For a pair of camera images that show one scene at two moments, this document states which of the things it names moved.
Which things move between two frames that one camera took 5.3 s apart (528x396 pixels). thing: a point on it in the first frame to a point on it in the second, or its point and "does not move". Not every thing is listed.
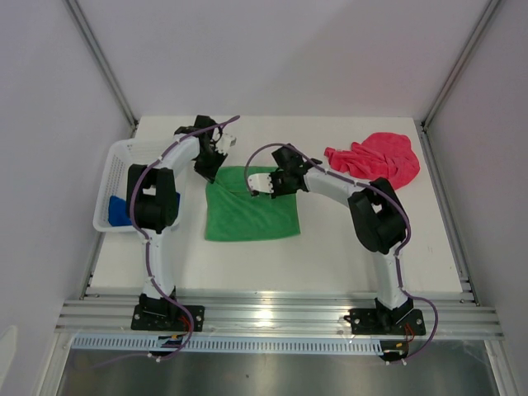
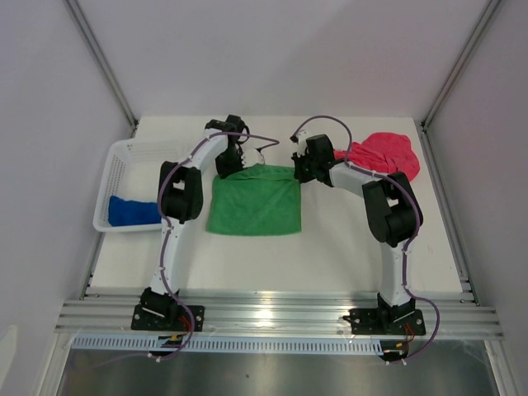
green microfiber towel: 233,212 does not move
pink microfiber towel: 378,156 does not move
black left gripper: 210,174 to 224,172
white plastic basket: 121,153 does not move
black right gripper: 276,191 to 299,175
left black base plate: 167,318 does not move
